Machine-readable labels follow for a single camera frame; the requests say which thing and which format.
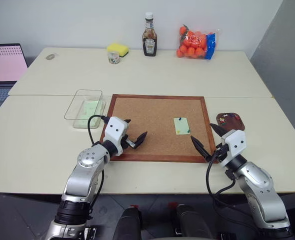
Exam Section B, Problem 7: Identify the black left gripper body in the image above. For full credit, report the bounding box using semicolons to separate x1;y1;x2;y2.
121;134;136;150

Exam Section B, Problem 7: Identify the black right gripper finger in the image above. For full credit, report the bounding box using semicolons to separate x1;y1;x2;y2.
190;135;213;163
209;123;229;137

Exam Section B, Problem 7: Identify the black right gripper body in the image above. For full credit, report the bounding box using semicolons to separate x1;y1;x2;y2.
211;142;230;163

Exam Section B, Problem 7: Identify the pale green paper note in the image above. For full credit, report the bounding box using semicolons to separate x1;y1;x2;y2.
173;117;191;136

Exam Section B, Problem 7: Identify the small glass jar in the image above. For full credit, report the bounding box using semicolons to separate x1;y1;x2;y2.
107;51;120;65

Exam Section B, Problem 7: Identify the brown dish of pushpins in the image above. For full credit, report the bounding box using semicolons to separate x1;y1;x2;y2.
215;112;246;132

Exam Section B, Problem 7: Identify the light green pad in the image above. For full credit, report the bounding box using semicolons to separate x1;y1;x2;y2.
73;100;106;128

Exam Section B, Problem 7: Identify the clear plastic container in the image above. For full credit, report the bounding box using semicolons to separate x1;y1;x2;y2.
64;89;107;130

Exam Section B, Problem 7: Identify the yellow sponge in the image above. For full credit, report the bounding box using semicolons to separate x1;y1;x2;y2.
106;42;130;58

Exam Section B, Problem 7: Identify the dark rounded shape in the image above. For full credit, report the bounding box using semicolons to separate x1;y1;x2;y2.
112;204;142;240
171;202;215;240

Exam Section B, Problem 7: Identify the brown sauce bottle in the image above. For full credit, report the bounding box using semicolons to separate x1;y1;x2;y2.
142;12;158;57

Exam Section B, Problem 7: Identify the bag of orange fruit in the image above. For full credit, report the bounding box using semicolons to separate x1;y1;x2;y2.
175;24;223;61

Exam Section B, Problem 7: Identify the grey laptop with pink screen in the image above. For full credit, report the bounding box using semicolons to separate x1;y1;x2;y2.
0;43;29;118

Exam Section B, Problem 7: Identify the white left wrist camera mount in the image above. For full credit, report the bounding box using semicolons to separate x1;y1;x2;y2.
103;116;129;157

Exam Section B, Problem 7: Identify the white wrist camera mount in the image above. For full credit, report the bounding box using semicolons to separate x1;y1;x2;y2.
103;116;129;157
221;129;247;164

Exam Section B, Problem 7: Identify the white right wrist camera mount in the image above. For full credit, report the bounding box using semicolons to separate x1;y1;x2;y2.
221;129;247;164

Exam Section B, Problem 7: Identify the cork board with wooden frame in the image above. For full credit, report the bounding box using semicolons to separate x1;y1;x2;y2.
99;94;220;164

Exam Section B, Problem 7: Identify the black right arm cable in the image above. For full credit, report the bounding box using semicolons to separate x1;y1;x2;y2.
206;147;261;236

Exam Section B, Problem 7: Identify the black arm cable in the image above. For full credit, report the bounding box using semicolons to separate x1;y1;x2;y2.
206;147;261;236
87;114;110;218

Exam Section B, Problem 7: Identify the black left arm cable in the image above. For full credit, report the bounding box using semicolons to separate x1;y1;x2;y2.
87;114;110;218

